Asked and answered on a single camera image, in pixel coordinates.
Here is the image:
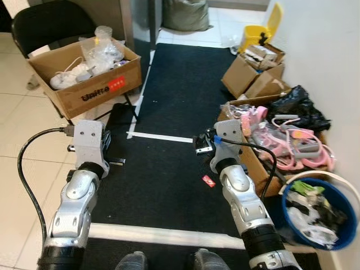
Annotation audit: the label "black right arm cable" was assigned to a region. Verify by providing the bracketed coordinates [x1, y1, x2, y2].
[209, 135, 279, 200]

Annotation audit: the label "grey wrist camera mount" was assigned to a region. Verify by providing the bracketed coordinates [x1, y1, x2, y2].
[73, 120, 106, 167]
[211, 120, 246, 172]

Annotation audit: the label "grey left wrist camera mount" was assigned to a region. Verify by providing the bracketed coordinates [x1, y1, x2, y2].
[73, 120, 106, 167]

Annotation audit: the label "black crumpled trash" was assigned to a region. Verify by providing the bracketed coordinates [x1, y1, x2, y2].
[307, 194, 347, 226]

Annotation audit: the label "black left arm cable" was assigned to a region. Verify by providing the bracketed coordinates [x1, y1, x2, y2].
[17, 127, 77, 231]

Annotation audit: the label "pink plastic hanger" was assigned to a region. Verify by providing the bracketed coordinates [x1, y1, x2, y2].
[239, 107, 269, 138]
[264, 115, 337, 172]

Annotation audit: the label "plain black floor mat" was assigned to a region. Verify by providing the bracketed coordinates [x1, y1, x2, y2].
[90, 42, 293, 237]
[79, 236, 338, 270]

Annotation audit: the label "black garbage bag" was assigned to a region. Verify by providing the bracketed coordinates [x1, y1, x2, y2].
[267, 85, 331, 133]

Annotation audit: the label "crumpled clear plastic bags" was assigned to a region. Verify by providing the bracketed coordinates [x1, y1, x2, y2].
[80, 25, 125, 77]

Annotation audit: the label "white plastic bag trash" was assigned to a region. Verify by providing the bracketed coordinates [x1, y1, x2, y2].
[287, 208, 335, 247]

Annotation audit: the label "black folding chair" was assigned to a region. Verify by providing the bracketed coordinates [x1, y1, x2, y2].
[11, 0, 141, 122]

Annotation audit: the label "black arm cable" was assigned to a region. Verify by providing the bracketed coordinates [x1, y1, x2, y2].
[17, 127, 77, 231]
[209, 135, 279, 200]

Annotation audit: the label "blue bin with white rim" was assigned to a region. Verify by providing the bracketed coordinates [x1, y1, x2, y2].
[278, 173, 359, 251]

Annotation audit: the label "white floor tape line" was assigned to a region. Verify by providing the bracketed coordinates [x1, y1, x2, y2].
[127, 49, 195, 145]

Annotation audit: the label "white grey packed item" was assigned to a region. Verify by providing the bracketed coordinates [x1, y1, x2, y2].
[245, 45, 279, 69]

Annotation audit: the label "grey robot right leg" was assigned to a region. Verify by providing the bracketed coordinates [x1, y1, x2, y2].
[188, 249, 231, 270]

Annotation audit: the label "small open cardboard box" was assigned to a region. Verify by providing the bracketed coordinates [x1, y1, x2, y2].
[221, 44, 290, 99]

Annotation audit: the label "grey robot leg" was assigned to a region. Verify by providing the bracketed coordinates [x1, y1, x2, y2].
[188, 249, 231, 270]
[115, 251, 148, 270]

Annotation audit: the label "large printed cardboard box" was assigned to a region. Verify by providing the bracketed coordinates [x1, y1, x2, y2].
[28, 38, 142, 120]

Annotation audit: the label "grey green sack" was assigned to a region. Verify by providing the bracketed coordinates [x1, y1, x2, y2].
[162, 0, 212, 32]

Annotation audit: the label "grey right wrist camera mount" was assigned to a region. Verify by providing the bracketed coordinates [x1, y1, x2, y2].
[211, 120, 246, 172]

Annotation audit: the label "green wrapper trash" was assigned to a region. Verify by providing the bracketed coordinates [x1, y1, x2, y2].
[292, 180, 325, 195]

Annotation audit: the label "cardboard box of hangers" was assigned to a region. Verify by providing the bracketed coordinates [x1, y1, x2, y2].
[217, 96, 335, 197]

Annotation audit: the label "grey robot left leg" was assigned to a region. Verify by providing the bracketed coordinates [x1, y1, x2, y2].
[115, 251, 148, 270]

